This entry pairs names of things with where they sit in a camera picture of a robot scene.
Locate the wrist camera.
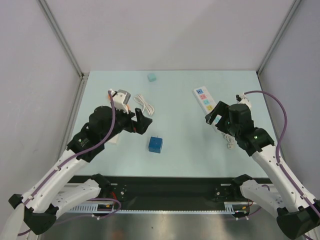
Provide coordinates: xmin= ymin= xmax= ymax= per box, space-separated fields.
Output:
xmin=235 ymin=93 xmax=252 ymax=110
xmin=109 ymin=88 xmax=131 ymax=114

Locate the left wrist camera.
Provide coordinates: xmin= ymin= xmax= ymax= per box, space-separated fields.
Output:
xmin=109 ymin=88 xmax=131 ymax=114

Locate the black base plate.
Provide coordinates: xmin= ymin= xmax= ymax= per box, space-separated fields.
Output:
xmin=72 ymin=175 xmax=273 ymax=211

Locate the white slotted cable duct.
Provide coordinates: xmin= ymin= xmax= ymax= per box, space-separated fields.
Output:
xmin=64 ymin=201 xmax=253 ymax=215

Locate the aluminium frame post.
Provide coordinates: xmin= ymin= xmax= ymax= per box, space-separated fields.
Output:
xmin=36 ymin=0 xmax=89 ymax=80
xmin=256 ymin=0 xmax=304 ymax=78

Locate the left aluminium frame post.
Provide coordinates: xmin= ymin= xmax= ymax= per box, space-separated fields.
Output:
xmin=36 ymin=0 xmax=89 ymax=80

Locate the teal cube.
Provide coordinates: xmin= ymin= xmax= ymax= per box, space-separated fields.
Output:
xmin=147 ymin=72 xmax=157 ymax=82

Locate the small white adapter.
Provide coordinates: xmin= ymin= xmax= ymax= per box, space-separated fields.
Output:
xmin=106 ymin=134 xmax=119 ymax=145

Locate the right aluminium frame post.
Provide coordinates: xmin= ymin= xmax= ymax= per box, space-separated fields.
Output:
xmin=256 ymin=0 xmax=304 ymax=78

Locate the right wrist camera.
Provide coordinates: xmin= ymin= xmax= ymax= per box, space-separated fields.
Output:
xmin=235 ymin=93 xmax=252 ymax=110

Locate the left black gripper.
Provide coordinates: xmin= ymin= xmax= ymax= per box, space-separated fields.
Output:
xmin=101 ymin=104 xmax=152 ymax=143

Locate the white cord of orange strip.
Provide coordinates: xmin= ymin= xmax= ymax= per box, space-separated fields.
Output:
xmin=133 ymin=93 xmax=156 ymax=117

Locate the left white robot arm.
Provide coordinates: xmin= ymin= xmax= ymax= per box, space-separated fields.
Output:
xmin=7 ymin=106 xmax=153 ymax=240

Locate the blue cube plug adapter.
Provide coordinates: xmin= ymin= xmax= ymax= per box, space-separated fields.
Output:
xmin=148 ymin=136 xmax=163 ymax=154

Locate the white colourful power strip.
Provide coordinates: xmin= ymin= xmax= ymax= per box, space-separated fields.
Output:
xmin=192 ymin=85 xmax=226 ymax=133

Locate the white power strip cord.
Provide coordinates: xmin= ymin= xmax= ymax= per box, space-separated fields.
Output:
xmin=222 ymin=133 xmax=236 ymax=150

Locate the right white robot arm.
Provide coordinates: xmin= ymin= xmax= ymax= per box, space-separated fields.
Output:
xmin=205 ymin=101 xmax=320 ymax=240

